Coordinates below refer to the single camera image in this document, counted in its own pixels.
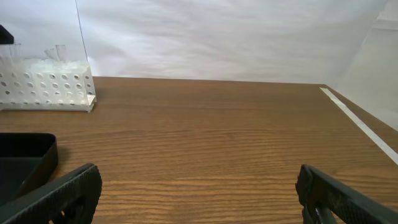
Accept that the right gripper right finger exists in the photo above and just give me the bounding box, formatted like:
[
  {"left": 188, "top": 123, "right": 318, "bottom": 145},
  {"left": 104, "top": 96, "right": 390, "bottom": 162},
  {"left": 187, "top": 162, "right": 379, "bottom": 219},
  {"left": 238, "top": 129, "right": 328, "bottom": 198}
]
[{"left": 295, "top": 164, "right": 398, "bottom": 224}]

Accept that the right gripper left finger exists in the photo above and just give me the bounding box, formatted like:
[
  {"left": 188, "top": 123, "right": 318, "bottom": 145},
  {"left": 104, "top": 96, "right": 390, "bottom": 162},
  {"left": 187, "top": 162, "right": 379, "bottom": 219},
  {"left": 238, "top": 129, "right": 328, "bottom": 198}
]
[{"left": 0, "top": 162, "right": 103, "bottom": 224}]

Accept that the clear test tube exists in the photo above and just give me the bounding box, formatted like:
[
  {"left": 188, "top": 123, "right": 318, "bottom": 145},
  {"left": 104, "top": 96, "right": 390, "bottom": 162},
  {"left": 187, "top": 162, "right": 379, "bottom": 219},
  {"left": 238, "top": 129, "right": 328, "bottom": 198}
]
[
  {"left": 9, "top": 42, "right": 22, "bottom": 63},
  {"left": 44, "top": 48, "right": 58, "bottom": 62},
  {"left": 55, "top": 44, "right": 68, "bottom": 62}
]

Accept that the black tray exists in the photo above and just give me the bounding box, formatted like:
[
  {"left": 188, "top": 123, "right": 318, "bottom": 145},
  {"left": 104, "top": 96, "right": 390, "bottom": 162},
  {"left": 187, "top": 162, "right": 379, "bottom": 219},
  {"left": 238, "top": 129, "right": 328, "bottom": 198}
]
[{"left": 0, "top": 133, "right": 59, "bottom": 207}]

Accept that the white test tube rack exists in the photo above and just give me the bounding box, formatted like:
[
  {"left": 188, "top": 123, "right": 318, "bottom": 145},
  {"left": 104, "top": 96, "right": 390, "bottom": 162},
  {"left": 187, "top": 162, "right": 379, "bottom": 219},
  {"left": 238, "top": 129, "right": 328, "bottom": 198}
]
[{"left": 0, "top": 57, "right": 98, "bottom": 113}]

